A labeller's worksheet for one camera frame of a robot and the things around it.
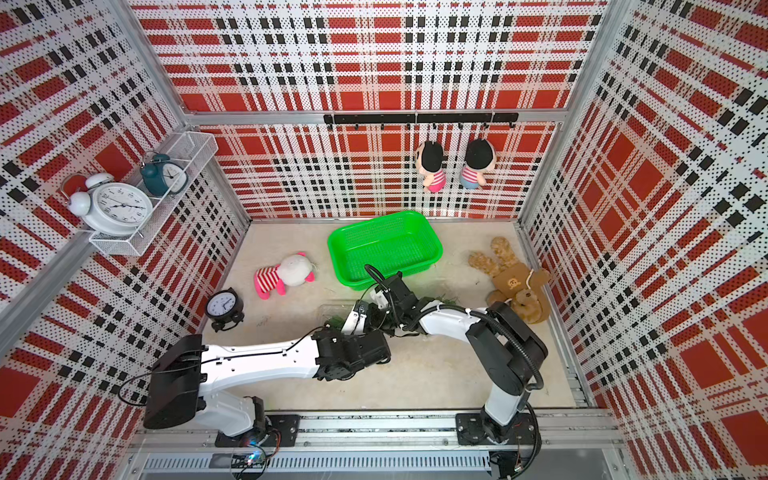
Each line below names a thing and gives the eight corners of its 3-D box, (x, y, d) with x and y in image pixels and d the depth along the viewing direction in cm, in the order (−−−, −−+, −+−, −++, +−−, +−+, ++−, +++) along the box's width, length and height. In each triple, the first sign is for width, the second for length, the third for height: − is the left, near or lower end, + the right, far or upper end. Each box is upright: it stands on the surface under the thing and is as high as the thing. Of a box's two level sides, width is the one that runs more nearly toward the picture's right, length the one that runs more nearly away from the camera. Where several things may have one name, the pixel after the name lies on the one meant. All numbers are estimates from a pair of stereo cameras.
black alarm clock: (217, 336, 92) (211, 332, 89) (207, 302, 100) (202, 297, 97) (250, 319, 96) (245, 314, 93) (238, 288, 103) (234, 283, 101)
